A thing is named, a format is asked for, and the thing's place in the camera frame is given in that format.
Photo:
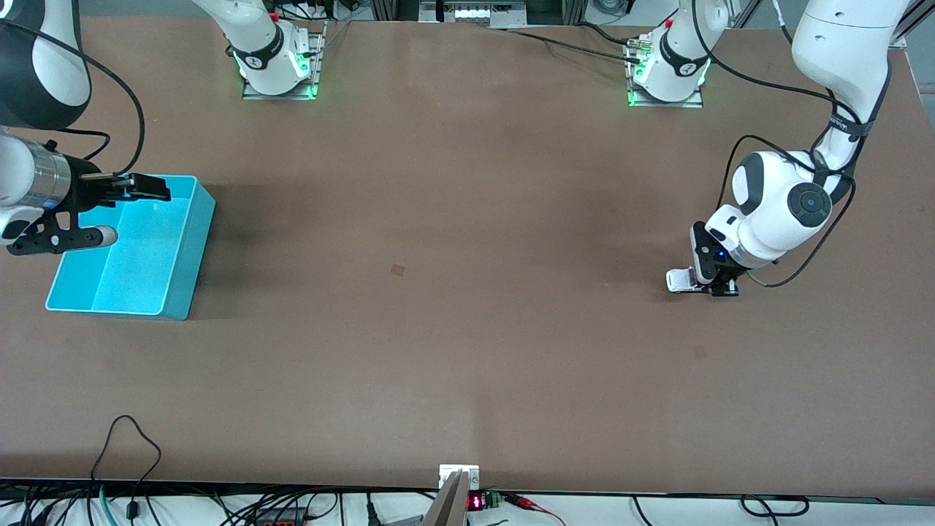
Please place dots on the grey orange power strip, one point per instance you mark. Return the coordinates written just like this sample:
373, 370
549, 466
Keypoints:
281, 520

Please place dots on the red clip lead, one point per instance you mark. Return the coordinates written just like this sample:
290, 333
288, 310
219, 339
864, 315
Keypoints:
522, 502

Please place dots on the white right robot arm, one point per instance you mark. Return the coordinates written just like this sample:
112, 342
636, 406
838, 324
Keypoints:
58, 66

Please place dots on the grey lit control box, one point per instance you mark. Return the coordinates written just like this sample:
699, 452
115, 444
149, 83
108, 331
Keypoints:
475, 13

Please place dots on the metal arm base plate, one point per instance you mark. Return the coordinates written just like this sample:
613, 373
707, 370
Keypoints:
687, 104
318, 73

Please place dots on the turquoise plastic bin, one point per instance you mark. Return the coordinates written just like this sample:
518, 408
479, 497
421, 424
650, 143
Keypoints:
146, 256

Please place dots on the red LED display module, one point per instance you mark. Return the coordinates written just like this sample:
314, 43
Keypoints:
475, 502

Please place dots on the white toy car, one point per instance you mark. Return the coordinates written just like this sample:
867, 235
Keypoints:
681, 281

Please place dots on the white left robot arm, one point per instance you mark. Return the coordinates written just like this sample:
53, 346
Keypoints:
774, 212

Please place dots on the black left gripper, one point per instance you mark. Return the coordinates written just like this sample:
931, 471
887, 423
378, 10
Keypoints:
724, 290

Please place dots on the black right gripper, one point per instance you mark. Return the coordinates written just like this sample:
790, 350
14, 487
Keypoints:
88, 191

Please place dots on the grey metal camera bracket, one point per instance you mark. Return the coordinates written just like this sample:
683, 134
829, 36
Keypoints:
449, 504

